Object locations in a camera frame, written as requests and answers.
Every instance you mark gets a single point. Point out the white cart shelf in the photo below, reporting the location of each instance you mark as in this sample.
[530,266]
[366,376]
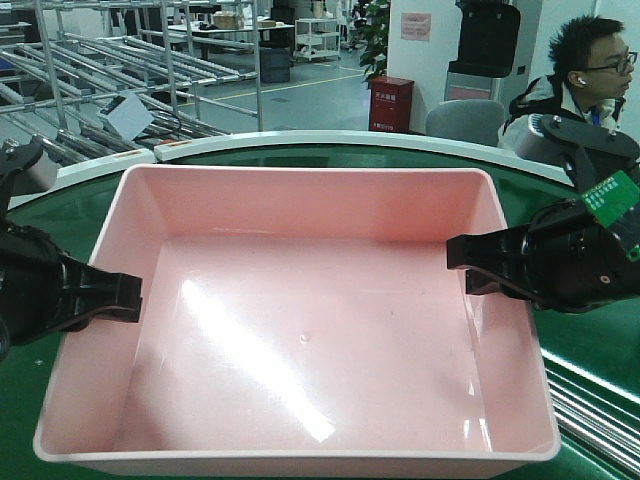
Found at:
[316,39]

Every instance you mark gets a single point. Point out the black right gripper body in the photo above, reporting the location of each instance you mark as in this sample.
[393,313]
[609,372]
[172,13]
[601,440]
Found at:
[573,264]

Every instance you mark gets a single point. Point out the person in white jacket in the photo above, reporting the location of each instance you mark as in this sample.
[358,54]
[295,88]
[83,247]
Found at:
[592,70]

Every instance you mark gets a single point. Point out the pink wall notice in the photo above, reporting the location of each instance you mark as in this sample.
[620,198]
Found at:
[416,26]

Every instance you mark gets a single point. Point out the steel transfer rollers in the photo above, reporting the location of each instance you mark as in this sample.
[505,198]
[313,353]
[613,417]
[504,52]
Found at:
[600,417]

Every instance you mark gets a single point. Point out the grey office chair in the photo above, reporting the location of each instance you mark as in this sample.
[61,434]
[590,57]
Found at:
[470,120]

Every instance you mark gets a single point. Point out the pink plastic bin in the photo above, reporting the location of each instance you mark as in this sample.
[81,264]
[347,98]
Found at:
[300,322]

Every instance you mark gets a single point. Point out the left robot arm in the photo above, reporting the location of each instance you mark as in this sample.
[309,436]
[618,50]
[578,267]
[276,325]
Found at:
[27,169]

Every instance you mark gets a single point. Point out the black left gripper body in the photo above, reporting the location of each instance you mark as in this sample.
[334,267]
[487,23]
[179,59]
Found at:
[32,280]

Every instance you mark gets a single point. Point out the roller rack shelving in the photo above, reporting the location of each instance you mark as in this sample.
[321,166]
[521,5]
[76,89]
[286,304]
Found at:
[52,79]

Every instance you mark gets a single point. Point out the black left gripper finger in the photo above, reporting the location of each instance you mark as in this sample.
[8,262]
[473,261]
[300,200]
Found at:
[124,315]
[84,286]

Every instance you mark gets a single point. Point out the white control box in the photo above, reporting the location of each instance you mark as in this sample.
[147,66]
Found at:
[125,116]

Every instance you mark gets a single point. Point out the green potted plant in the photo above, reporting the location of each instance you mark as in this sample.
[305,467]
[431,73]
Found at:
[375,33]

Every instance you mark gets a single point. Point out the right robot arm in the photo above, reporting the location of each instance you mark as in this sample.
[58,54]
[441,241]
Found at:
[588,154]

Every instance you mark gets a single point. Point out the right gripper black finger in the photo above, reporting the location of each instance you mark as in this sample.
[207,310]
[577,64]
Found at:
[488,251]
[514,286]

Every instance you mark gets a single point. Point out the red fire extinguisher cabinet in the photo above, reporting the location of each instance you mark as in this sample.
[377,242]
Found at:
[390,104]

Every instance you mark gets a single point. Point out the green circuit board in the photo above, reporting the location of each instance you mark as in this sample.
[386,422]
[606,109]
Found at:
[614,204]

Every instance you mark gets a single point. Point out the white outer conveyor rim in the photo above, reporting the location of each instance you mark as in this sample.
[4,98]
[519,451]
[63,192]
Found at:
[90,169]

